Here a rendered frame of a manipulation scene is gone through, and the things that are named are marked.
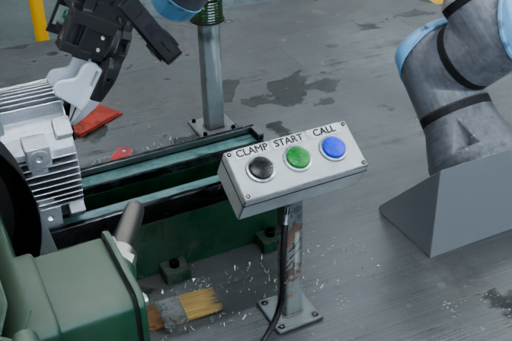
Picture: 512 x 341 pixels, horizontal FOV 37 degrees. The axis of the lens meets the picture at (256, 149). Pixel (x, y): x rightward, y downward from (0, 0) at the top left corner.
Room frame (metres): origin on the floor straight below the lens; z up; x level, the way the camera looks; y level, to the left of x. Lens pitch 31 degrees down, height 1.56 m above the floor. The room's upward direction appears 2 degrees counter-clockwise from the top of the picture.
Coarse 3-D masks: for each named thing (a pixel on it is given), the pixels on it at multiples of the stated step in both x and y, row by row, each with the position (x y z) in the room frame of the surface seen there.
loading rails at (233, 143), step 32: (256, 128) 1.11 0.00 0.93; (128, 160) 1.03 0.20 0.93; (160, 160) 1.04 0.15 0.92; (192, 160) 1.04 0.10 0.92; (96, 192) 0.97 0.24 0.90; (128, 192) 0.99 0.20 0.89; (160, 192) 0.95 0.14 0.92; (192, 192) 0.93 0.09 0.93; (224, 192) 0.95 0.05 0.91; (64, 224) 0.87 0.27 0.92; (96, 224) 0.87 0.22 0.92; (160, 224) 0.91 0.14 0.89; (192, 224) 0.93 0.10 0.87; (224, 224) 0.95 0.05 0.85; (256, 224) 0.97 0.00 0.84; (160, 256) 0.90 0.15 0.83; (192, 256) 0.92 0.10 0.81
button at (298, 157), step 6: (288, 150) 0.80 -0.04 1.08; (294, 150) 0.80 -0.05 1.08; (300, 150) 0.80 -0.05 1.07; (306, 150) 0.80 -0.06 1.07; (288, 156) 0.79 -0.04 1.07; (294, 156) 0.79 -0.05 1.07; (300, 156) 0.79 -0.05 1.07; (306, 156) 0.79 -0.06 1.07; (288, 162) 0.78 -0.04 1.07; (294, 162) 0.78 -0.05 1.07; (300, 162) 0.78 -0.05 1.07; (306, 162) 0.78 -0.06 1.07; (300, 168) 0.78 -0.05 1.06
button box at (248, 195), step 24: (264, 144) 0.80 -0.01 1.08; (288, 144) 0.81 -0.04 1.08; (312, 144) 0.82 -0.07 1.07; (240, 168) 0.77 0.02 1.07; (288, 168) 0.78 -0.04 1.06; (312, 168) 0.79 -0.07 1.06; (336, 168) 0.79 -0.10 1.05; (360, 168) 0.80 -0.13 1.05; (240, 192) 0.74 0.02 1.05; (264, 192) 0.75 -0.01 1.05; (288, 192) 0.76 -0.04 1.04; (312, 192) 0.79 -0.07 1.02; (240, 216) 0.75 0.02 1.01
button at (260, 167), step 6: (252, 162) 0.77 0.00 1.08; (258, 162) 0.77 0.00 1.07; (264, 162) 0.77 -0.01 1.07; (270, 162) 0.78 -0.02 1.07; (252, 168) 0.76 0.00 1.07; (258, 168) 0.77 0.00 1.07; (264, 168) 0.77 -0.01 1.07; (270, 168) 0.77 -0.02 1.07; (252, 174) 0.76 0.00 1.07; (258, 174) 0.76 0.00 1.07; (264, 174) 0.76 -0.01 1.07; (270, 174) 0.76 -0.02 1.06
